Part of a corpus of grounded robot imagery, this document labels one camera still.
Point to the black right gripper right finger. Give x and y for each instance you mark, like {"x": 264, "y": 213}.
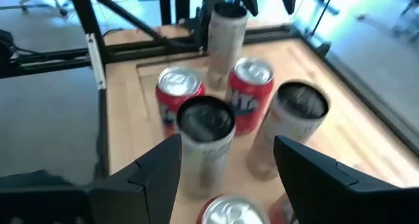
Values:
{"x": 327, "y": 191}

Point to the wooden shelf with black legs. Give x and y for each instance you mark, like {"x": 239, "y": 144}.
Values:
{"x": 242, "y": 161}

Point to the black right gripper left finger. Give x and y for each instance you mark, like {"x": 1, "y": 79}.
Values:
{"x": 147, "y": 191}

